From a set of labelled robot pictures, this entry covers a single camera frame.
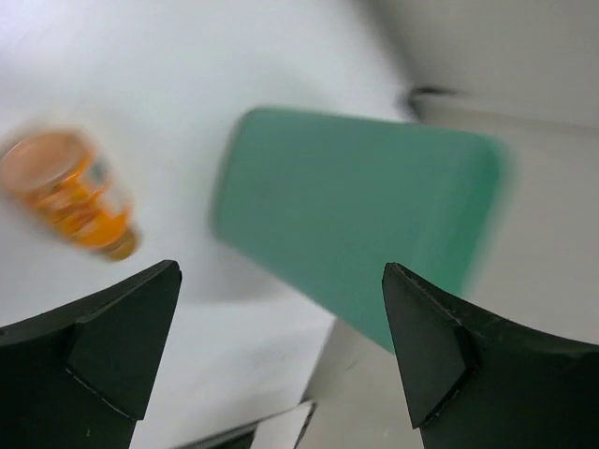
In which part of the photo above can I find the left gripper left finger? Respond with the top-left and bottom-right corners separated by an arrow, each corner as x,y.
1,260 -> 182,448

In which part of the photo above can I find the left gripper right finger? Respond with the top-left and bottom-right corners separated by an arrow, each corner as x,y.
382,263 -> 598,448

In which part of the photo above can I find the orange plastic bottle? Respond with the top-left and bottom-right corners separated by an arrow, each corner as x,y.
1,129 -> 139,261

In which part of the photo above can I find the green plastic bin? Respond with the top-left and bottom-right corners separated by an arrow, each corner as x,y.
212,108 -> 511,350

